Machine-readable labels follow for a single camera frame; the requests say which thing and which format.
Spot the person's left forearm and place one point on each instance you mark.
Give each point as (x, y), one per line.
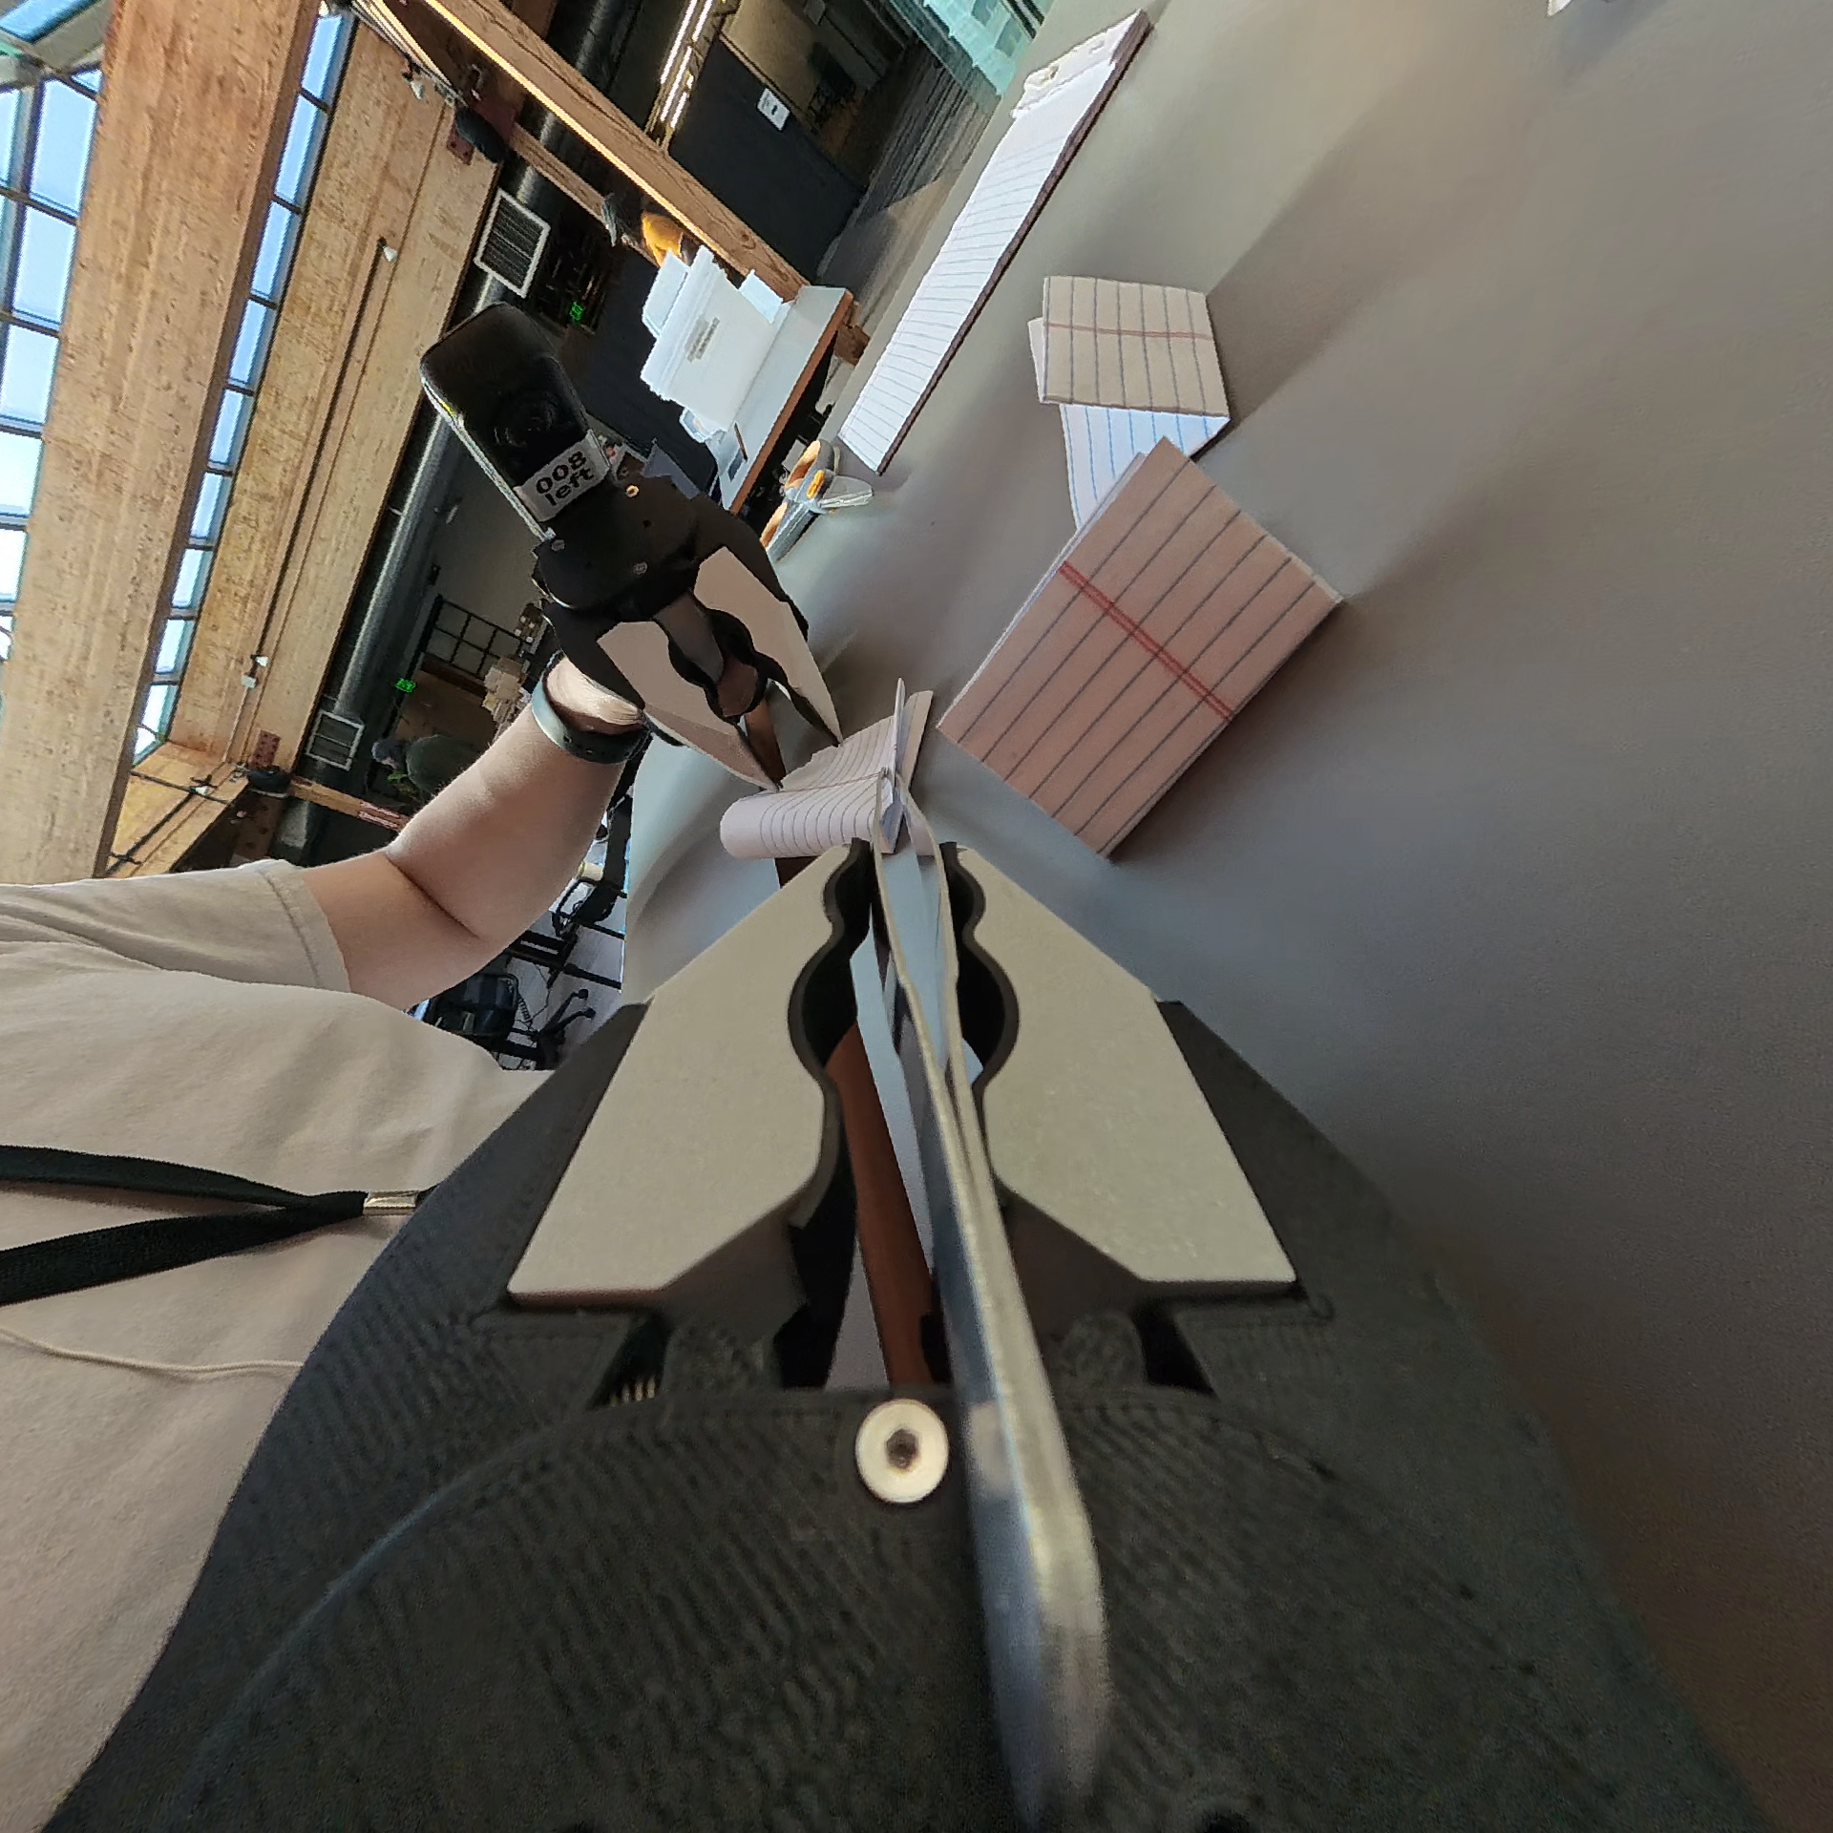
(472, 872)

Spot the long lined legal pad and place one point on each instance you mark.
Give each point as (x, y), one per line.
(970, 257)

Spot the lined paper sheet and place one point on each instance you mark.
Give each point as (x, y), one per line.
(1145, 643)
(816, 822)

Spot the wooden beam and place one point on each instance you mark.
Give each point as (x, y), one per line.
(641, 154)

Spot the grey table with black legs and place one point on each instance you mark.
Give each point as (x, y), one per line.
(816, 335)

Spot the white grid-creased folded paper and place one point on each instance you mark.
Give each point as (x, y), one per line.
(1132, 345)

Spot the window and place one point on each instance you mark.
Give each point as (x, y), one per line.
(42, 257)

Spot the white vent grille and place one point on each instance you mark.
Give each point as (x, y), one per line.
(512, 235)

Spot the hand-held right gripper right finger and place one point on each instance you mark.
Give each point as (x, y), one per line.
(1157, 1146)

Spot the metal tweezers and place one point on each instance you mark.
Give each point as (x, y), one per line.
(1030, 1578)

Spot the dark wristband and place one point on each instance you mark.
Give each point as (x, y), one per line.
(592, 740)

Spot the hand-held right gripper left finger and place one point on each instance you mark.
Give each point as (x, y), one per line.
(673, 1146)

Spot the beige shirt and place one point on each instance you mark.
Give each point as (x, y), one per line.
(216, 1033)

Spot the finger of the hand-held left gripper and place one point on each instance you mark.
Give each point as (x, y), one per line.
(673, 693)
(766, 631)

